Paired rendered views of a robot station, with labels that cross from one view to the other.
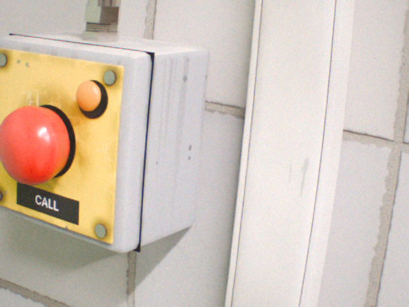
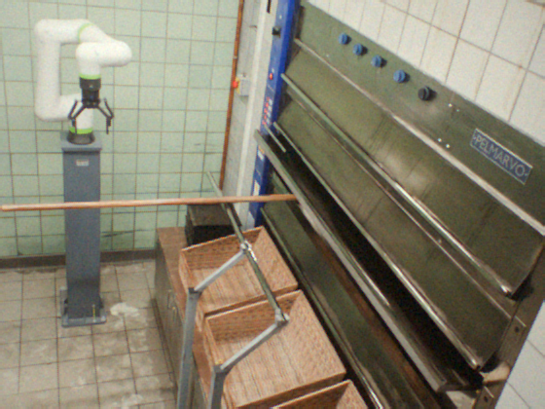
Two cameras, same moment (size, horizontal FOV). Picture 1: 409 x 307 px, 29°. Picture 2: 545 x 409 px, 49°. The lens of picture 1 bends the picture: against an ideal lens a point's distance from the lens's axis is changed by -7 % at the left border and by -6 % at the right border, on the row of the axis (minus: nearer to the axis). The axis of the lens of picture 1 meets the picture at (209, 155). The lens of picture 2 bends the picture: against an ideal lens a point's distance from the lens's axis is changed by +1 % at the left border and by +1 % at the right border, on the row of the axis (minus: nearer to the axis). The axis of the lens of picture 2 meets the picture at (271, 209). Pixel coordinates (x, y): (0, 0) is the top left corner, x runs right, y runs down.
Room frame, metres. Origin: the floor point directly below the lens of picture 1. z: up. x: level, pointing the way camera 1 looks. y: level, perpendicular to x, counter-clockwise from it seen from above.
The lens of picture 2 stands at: (-2.18, -2.29, 2.58)
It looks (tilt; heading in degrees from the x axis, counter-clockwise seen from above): 29 degrees down; 37
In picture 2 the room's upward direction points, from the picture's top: 9 degrees clockwise
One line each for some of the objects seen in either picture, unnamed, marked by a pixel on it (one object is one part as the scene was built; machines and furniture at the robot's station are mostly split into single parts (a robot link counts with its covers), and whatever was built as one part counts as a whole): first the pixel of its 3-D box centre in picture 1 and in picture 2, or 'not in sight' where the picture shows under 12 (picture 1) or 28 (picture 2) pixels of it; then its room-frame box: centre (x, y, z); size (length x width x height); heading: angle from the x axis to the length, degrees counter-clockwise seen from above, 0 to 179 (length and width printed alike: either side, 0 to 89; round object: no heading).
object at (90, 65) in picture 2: not in sight; (90, 58); (-0.73, -0.11, 1.80); 0.13 x 0.11 x 0.14; 167
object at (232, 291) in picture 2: not in sight; (235, 277); (-0.22, -0.63, 0.72); 0.56 x 0.49 x 0.28; 61
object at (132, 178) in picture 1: (91, 131); (242, 85); (0.44, 0.06, 1.46); 0.10 x 0.07 x 0.10; 60
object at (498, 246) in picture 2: not in sight; (373, 131); (-0.27, -1.26, 1.80); 1.79 x 0.11 x 0.19; 60
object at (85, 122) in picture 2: not in sight; (78, 112); (-0.52, 0.34, 1.36); 0.16 x 0.13 x 0.19; 167
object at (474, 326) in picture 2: not in sight; (358, 191); (-0.27, -1.26, 1.54); 1.79 x 0.11 x 0.19; 60
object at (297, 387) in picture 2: not in sight; (269, 355); (-0.51, -1.14, 0.72); 0.56 x 0.49 x 0.28; 59
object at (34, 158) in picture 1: (37, 144); not in sight; (0.40, 0.09, 1.46); 0.04 x 0.04 x 0.04; 60
